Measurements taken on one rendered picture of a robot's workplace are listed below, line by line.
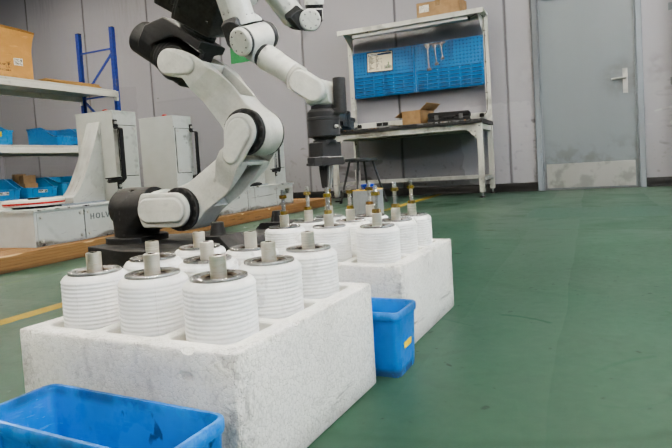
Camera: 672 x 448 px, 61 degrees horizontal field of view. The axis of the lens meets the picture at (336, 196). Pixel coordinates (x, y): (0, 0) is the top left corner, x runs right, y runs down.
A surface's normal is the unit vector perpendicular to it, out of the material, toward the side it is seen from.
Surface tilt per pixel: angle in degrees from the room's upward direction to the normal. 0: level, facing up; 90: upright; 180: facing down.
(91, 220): 90
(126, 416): 88
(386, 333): 92
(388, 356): 92
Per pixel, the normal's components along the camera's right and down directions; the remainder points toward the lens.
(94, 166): 0.91, -0.04
